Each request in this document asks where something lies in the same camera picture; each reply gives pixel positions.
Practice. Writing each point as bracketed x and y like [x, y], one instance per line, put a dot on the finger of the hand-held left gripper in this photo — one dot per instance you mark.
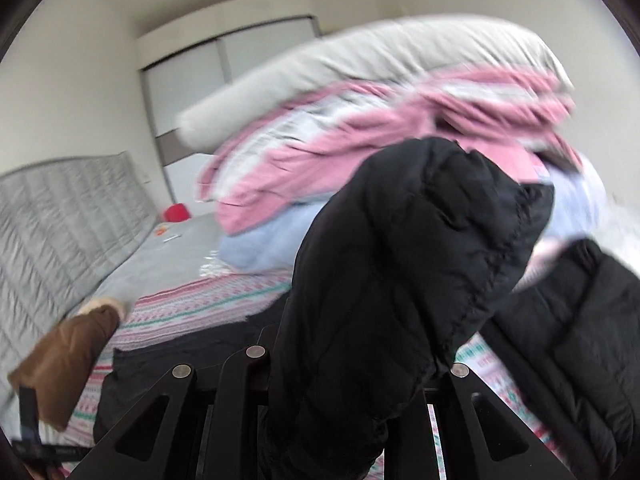
[28, 415]

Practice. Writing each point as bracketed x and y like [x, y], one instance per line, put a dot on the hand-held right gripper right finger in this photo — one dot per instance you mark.
[457, 410]

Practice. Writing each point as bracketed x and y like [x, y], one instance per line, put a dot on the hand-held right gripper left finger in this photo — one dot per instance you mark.
[250, 375]

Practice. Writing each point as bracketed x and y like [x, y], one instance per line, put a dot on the black puffer jacket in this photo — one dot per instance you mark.
[400, 260]

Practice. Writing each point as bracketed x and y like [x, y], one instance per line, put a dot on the brown folded garment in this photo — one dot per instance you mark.
[65, 360]

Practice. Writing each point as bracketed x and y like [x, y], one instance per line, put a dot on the printed patterned blanket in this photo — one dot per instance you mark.
[200, 305]

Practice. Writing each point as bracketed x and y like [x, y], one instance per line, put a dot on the clear plastic wrap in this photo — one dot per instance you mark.
[215, 267]

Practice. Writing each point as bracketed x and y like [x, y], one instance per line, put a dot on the light blue blanket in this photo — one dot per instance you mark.
[265, 245]

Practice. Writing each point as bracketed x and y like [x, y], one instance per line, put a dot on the grey bed sheet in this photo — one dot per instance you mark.
[165, 265]

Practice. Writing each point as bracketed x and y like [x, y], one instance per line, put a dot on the small red object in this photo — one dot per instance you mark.
[178, 212]

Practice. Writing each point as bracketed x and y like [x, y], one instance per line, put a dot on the grey quilted headboard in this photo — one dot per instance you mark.
[65, 240]

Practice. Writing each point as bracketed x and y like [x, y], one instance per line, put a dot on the pink blanket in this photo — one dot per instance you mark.
[310, 160]

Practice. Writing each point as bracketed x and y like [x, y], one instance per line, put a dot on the white wardrobe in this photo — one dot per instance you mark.
[200, 85]

